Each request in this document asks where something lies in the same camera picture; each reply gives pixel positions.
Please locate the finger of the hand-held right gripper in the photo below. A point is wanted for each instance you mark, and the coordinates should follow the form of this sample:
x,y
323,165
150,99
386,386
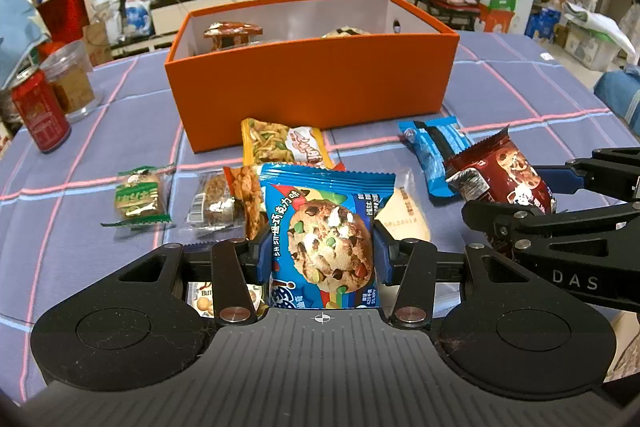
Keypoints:
x,y
560,177
500,217

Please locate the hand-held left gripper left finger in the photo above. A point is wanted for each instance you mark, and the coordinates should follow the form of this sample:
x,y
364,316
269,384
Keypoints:
x,y
261,257

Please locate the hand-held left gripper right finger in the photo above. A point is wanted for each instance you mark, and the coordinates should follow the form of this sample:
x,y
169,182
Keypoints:
x,y
382,252

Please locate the dark brown chocolate cookie packet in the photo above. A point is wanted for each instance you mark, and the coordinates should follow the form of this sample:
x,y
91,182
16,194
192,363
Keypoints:
x,y
500,167

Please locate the orange cardboard box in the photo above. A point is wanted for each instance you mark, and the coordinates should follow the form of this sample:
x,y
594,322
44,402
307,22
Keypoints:
x,y
310,77

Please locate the cream white biscuit packet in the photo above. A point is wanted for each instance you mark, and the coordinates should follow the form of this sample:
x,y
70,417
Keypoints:
x,y
405,207

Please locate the gold blue butter cookie packet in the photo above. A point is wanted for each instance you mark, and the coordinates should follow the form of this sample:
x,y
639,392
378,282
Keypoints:
x,y
202,302

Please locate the clear oat bar packet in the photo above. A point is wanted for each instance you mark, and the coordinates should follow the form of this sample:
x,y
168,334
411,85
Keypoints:
x,y
215,197

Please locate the blue wafer packet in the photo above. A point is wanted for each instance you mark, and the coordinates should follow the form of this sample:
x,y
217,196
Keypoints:
x,y
430,157

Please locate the blue cushion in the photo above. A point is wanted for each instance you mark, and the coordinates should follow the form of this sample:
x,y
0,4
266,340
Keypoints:
x,y
620,99

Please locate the yellow orange crisps packet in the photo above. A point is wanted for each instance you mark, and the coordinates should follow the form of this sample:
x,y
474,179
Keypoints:
x,y
270,142

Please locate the green cake packet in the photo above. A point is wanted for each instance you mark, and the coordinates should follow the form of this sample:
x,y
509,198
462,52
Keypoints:
x,y
137,197

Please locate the purple checked tablecloth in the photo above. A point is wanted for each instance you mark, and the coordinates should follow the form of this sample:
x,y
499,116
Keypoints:
x,y
100,267

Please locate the orange green paper bag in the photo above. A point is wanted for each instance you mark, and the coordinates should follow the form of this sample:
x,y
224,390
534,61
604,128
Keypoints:
x,y
500,17

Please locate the brown snack packet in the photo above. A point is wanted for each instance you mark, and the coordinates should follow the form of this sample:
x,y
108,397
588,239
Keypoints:
x,y
232,34

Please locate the clear plastic jar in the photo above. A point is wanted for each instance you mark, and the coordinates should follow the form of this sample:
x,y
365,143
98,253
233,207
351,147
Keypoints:
x,y
75,87

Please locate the red drink can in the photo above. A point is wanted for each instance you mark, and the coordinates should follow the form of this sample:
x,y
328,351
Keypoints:
x,y
42,117

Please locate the brown paper bag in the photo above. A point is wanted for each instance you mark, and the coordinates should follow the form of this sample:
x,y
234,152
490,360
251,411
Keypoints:
x,y
97,44

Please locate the blue white bag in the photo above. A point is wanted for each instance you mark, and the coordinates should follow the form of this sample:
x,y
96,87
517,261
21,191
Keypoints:
x,y
137,14

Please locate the red gift bag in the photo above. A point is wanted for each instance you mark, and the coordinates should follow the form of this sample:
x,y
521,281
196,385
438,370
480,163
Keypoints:
x,y
62,14

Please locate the blue star cloth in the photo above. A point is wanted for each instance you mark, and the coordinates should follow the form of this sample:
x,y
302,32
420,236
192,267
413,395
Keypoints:
x,y
15,27

